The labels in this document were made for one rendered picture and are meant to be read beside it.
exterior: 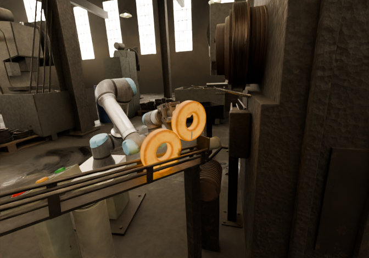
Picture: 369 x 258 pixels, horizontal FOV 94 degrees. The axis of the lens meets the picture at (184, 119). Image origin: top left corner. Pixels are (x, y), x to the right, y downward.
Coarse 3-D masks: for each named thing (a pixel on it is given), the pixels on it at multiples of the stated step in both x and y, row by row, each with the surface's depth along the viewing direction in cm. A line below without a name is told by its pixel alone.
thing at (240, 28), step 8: (240, 8) 80; (240, 16) 78; (240, 24) 78; (240, 32) 78; (232, 40) 78; (240, 40) 78; (232, 48) 79; (240, 48) 79; (232, 56) 80; (240, 56) 80; (232, 64) 82; (240, 64) 82; (232, 72) 85; (240, 72) 85; (232, 80) 89; (240, 80) 89; (232, 88) 97; (240, 88) 101
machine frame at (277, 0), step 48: (288, 0) 50; (336, 0) 45; (288, 48) 53; (336, 48) 47; (288, 96) 56; (336, 96) 52; (288, 144) 59; (336, 144) 56; (288, 192) 63; (336, 192) 58; (288, 240) 68; (336, 240) 62
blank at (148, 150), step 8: (160, 128) 61; (152, 136) 56; (160, 136) 58; (168, 136) 60; (176, 136) 63; (144, 144) 56; (152, 144) 57; (160, 144) 59; (168, 144) 63; (176, 144) 63; (144, 152) 55; (152, 152) 57; (168, 152) 64; (176, 152) 64; (144, 160) 56; (152, 160) 57; (160, 160) 60; (176, 160) 64; (168, 168) 62
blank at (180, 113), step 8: (184, 104) 62; (192, 104) 64; (200, 104) 67; (176, 112) 62; (184, 112) 62; (192, 112) 65; (200, 112) 68; (176, 120) 61; (184, 120) 63; (200, 120) 69; (176, 128) 62; (184, 128) 64; (192, 128) 67; (200, 128) 70; (184, 136) 65; (192, 136) 67
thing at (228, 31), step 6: (228, 18) 88; (228, 24) 85; (228, 30) 84; (228, 36) 81; (228, 42) 82; (228, 48) 82; (228, 54) 83; (228, 60) 85; (228, 66) 87; (228, 72) 89; (228, 78) 93; (228, 84) 101
